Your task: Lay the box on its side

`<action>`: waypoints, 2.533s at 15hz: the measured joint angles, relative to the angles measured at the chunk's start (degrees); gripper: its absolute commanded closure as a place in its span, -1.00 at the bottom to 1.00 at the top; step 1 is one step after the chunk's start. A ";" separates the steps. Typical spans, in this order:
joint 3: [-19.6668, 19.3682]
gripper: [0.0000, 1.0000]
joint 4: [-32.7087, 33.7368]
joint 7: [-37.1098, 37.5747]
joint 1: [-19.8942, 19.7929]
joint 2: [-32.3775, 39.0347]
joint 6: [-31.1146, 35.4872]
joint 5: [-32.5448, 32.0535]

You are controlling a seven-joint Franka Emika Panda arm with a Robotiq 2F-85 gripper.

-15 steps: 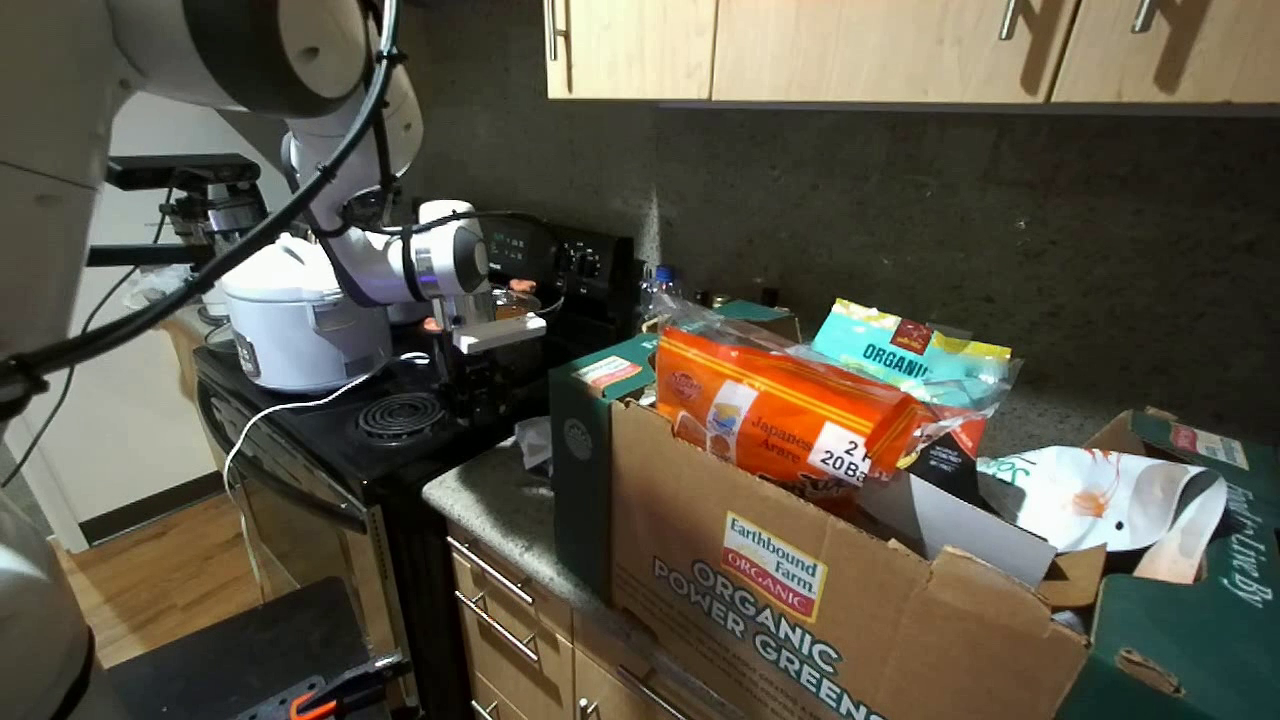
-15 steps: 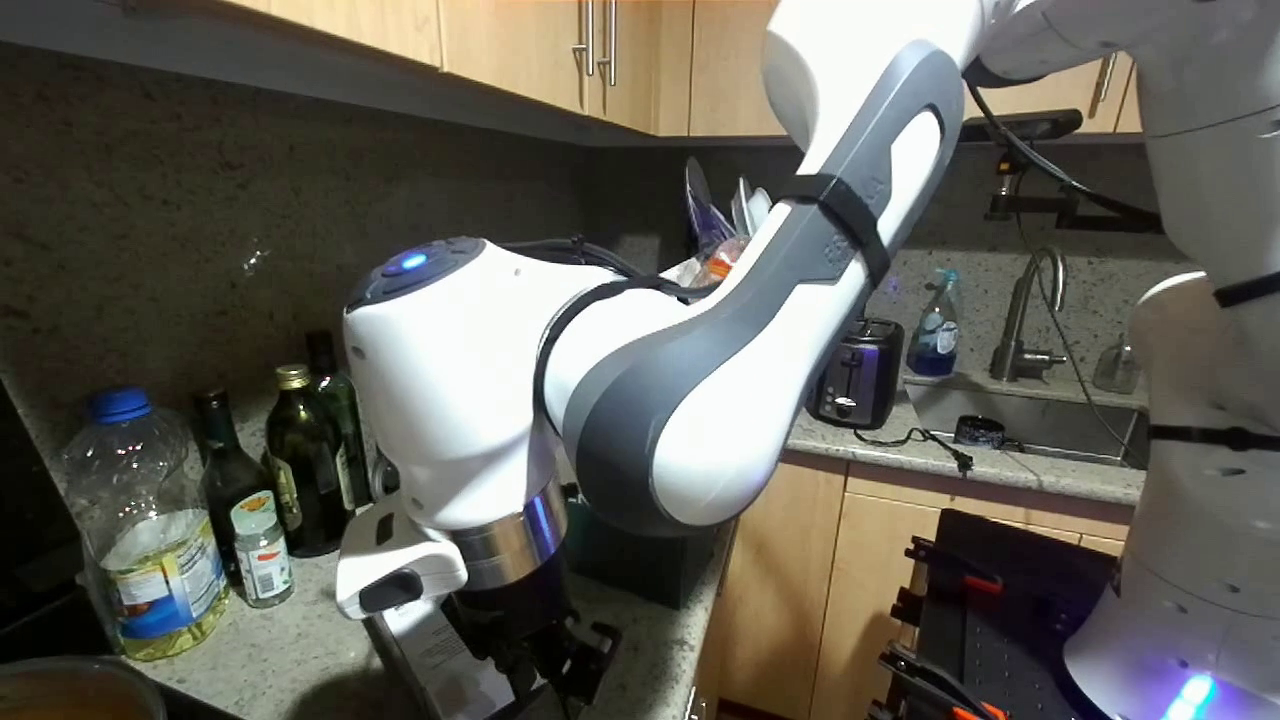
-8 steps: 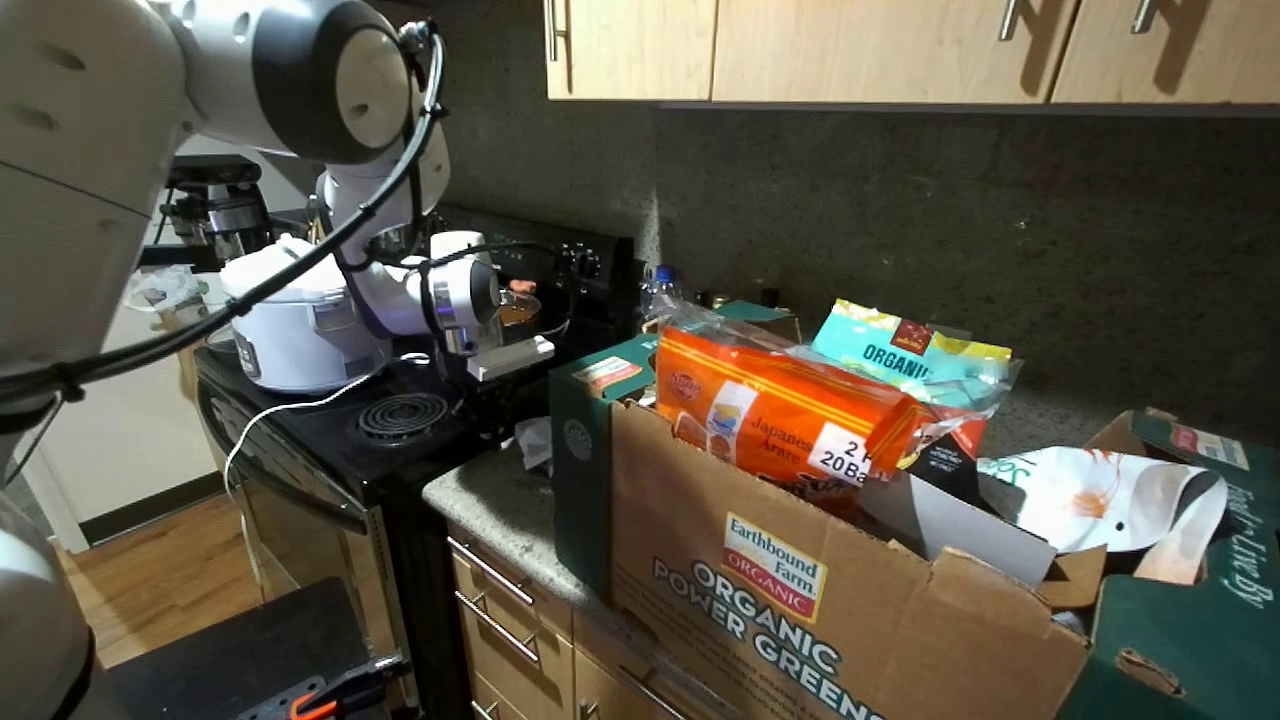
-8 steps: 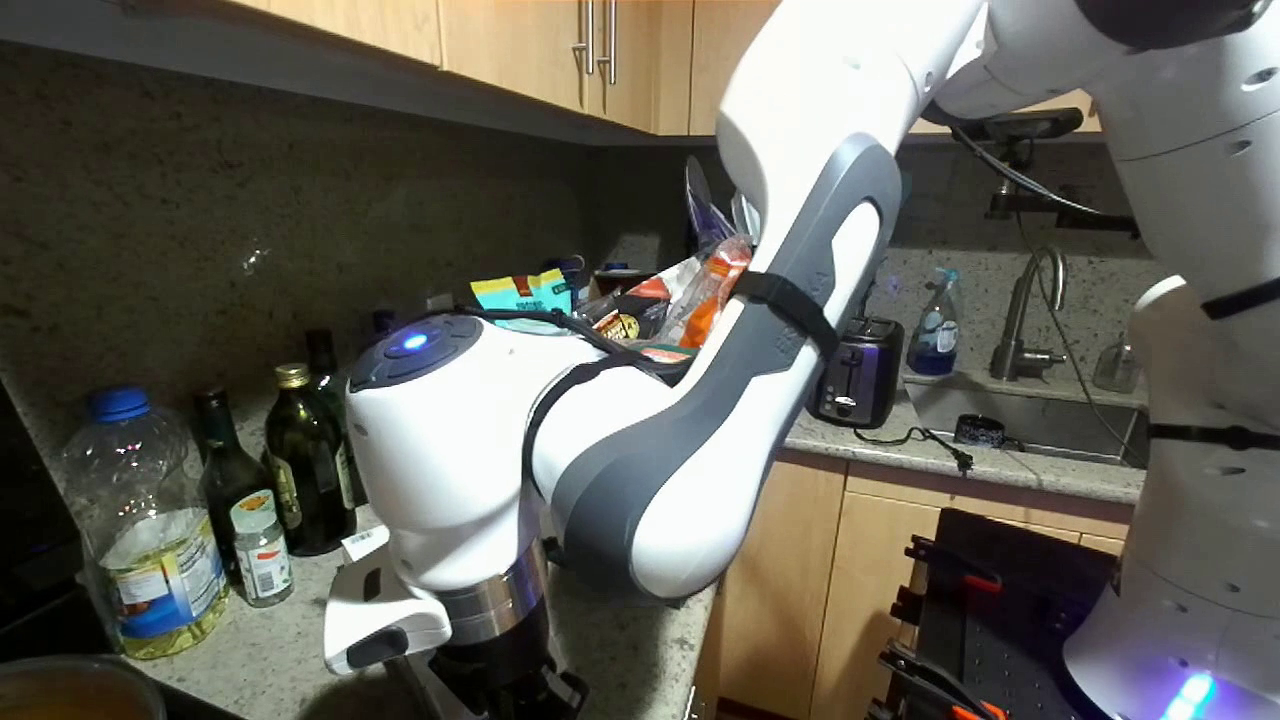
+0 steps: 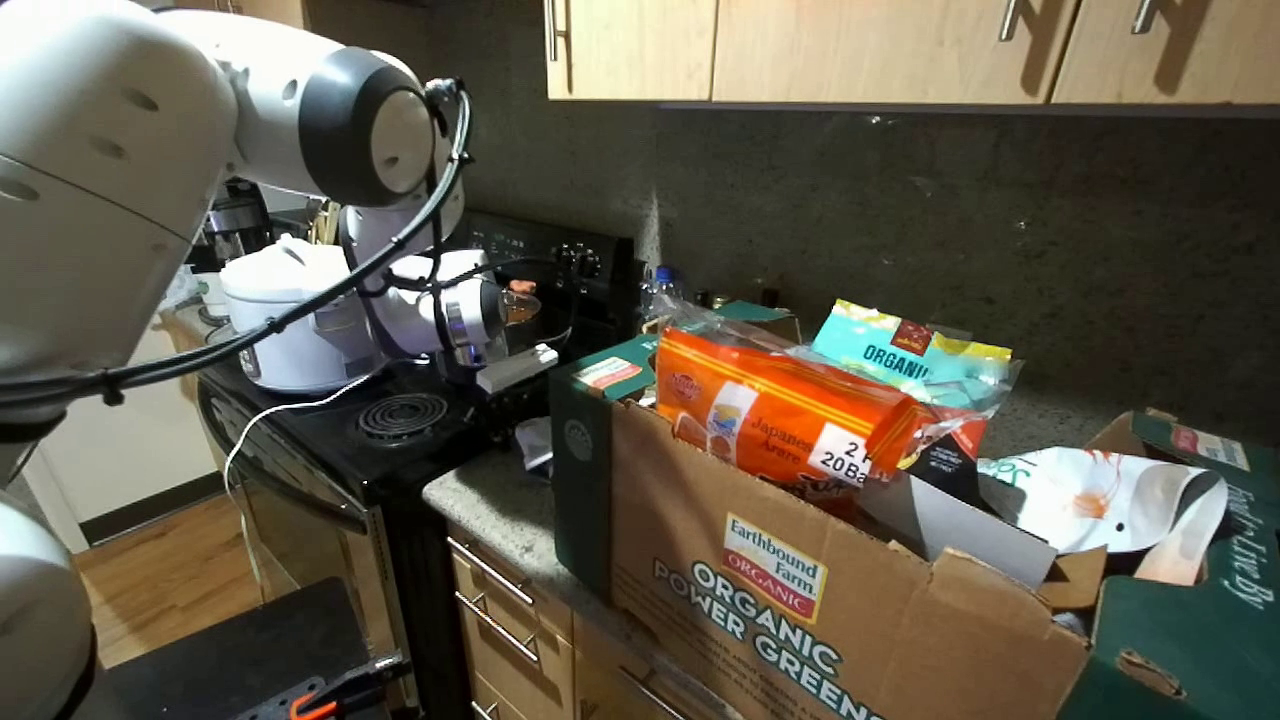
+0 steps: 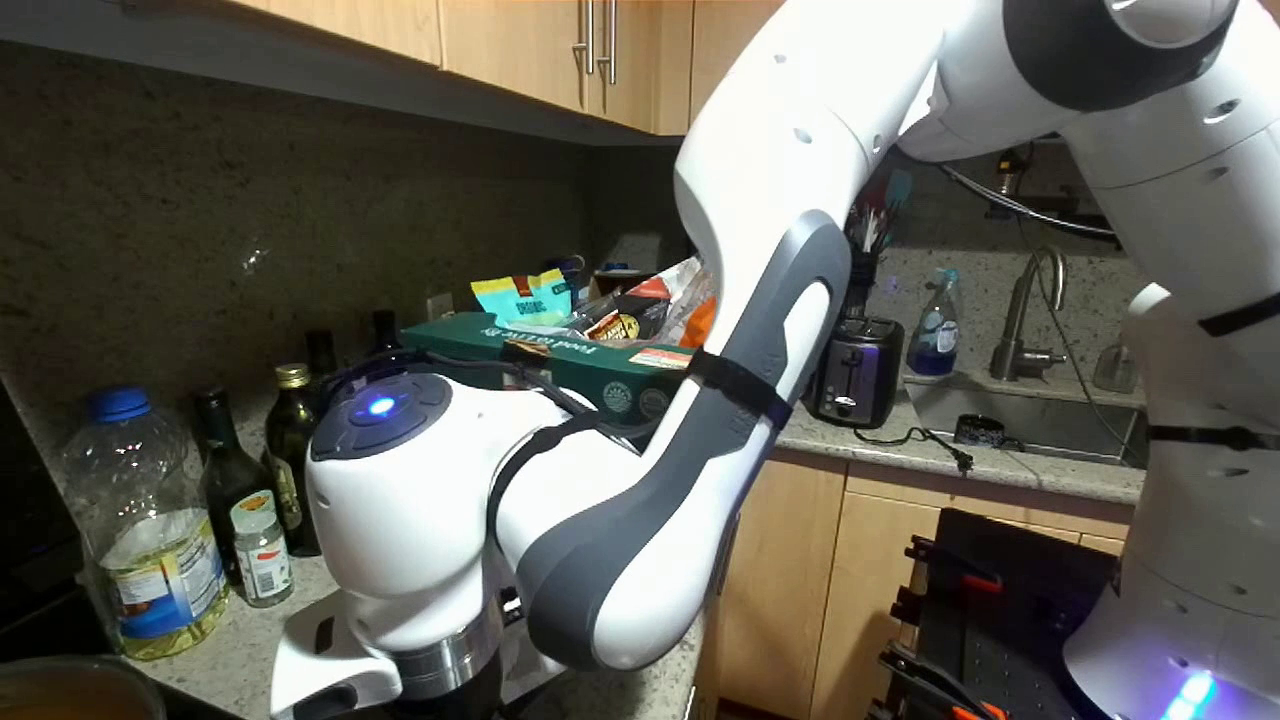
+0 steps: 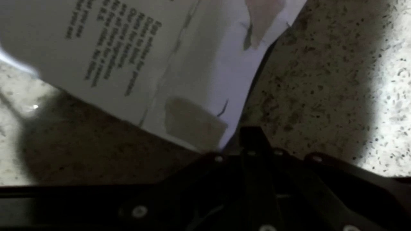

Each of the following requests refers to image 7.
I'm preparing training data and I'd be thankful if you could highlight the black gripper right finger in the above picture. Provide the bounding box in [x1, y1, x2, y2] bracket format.
[254, 126, 286, 231]

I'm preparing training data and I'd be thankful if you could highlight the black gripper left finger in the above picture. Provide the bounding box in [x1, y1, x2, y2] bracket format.
[237, 126, 263, 231]

